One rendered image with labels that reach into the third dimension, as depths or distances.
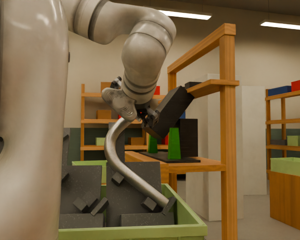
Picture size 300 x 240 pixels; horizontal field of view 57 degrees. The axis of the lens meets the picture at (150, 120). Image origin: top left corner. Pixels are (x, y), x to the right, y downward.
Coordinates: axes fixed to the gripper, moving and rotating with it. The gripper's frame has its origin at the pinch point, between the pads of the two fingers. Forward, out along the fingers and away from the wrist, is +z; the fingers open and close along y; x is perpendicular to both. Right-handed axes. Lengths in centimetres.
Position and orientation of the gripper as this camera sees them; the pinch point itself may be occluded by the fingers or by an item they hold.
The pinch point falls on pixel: (131, 112)
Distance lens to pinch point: 75.0
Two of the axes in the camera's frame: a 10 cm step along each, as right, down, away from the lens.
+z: -1.5, 3.4, 9.3
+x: -6.6, 6.6, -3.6
